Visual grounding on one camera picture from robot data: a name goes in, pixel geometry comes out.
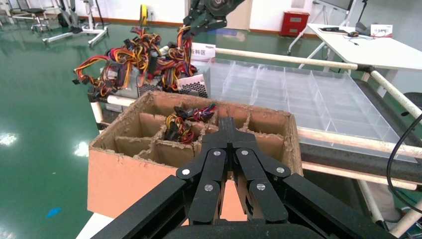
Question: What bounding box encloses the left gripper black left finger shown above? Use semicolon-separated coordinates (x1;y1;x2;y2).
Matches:
176;117;231;226

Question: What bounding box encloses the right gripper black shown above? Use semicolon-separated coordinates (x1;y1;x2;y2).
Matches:
183;0;247;37

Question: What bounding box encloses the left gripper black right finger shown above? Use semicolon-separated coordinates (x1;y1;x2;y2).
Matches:
228;117;292;224

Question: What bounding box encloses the white printed label sign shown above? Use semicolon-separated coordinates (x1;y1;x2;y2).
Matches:
191;42;217;63

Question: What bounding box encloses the power supply in left cell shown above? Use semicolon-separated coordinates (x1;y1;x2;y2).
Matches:
163;113;196;145

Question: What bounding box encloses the power supply in cell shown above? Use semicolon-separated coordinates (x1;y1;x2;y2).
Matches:
163;113;196;145
174;103;219;123

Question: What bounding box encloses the power supply in right cell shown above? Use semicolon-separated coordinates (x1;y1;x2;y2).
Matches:
174;103;219;123

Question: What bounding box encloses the yellow upright reel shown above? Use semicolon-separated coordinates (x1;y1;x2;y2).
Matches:
139;3;149;27

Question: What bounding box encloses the brown cardboard divider box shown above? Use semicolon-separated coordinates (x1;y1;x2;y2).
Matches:
87;91;303;222

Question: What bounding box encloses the clear acrylic divider tray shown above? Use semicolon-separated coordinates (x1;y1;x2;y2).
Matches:
209;58;418;164

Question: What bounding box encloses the red metal cabinet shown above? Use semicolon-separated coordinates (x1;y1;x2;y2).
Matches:
280;11;311;37

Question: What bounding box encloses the white rack leg pipe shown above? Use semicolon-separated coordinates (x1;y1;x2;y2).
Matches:
90;100;105;133
357;179;386;230

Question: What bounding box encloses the black monitor stand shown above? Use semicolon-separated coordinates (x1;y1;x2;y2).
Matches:
354;0;372;36

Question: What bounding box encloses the white rack brace pipe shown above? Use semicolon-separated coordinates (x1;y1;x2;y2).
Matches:
389;198;422;238

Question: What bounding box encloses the blue floor scrap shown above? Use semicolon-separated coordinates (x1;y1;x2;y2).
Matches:
45;207;62;219

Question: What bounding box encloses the metal stool black seat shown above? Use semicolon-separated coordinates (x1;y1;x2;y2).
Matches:
24;7;50;32

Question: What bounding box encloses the white office table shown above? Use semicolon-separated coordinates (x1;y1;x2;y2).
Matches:
287;23;422;93

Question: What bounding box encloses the white and red carton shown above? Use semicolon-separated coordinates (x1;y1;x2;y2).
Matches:
370;24;394;38

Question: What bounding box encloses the white equipment stand frame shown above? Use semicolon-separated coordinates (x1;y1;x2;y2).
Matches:
42;0;110;47

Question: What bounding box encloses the black hanging cable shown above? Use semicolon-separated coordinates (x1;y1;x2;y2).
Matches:
386;114;422;215

